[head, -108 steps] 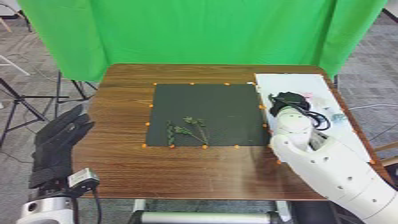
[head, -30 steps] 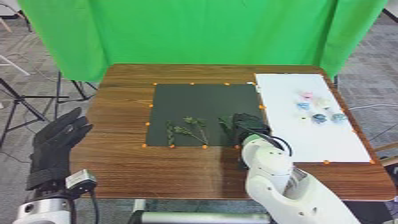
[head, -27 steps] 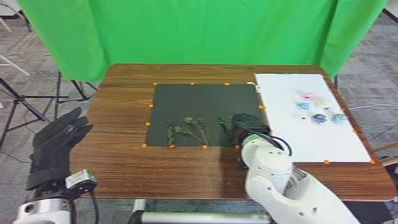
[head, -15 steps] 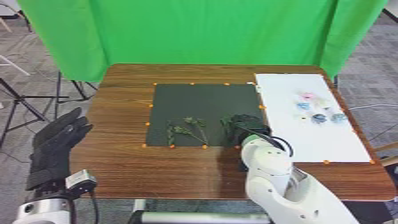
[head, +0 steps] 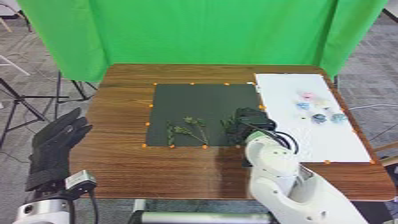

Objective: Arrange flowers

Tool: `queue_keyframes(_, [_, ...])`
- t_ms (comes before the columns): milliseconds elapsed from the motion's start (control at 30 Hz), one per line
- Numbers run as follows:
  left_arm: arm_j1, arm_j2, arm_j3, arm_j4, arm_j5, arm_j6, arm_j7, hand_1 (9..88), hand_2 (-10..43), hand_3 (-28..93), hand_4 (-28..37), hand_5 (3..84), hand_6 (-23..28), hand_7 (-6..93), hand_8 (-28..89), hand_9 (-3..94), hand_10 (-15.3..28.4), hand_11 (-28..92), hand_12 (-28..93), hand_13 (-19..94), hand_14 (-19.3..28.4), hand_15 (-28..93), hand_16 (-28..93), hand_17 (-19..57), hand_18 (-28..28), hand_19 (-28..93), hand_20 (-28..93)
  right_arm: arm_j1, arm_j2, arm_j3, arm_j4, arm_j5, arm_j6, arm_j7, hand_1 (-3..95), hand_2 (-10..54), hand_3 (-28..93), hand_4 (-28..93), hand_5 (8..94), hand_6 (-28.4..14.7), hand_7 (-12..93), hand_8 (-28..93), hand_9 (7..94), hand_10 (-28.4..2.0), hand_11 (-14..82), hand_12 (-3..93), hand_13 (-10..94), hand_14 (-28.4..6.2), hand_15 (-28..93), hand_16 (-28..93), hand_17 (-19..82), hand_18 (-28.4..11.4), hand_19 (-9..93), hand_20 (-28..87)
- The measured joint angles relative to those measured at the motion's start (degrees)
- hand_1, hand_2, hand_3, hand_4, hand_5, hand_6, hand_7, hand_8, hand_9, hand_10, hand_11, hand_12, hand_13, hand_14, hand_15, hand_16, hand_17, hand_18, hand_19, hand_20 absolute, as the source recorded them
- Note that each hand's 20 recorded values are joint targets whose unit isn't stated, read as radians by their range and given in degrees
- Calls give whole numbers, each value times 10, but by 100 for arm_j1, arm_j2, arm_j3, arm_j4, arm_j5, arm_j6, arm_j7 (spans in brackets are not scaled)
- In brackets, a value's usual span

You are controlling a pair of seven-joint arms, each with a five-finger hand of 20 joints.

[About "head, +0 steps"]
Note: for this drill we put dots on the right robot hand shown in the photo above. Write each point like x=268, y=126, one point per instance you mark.
x=248, y=120

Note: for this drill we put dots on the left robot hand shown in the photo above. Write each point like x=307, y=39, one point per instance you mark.
x=53, y=150

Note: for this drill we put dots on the white flower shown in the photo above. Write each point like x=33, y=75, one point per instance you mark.
x=323, y=103

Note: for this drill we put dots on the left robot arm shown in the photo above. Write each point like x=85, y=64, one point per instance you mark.
x=41, y=210

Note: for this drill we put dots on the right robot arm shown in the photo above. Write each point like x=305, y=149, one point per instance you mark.
x=277, y=180

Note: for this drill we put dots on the green sprig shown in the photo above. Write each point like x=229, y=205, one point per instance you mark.
x=169, y=133
x=192, y=125
x=225, y=123

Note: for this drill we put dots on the blue flower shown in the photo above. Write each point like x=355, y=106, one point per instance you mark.
x=302, y=106
x=318, y=118
x=337, y=117

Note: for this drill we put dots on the dark mat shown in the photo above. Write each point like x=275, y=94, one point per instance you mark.
x=195, y=100

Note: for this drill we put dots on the pink flower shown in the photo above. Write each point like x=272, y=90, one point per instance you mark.
x=307, y=96

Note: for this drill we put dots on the white sheet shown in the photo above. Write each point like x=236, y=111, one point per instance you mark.
x=320, y=143

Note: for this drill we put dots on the black tripod stand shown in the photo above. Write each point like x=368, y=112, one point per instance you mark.
x=19, y=100

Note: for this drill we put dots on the pale grey bar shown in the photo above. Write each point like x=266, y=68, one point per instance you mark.
x=200, y=217

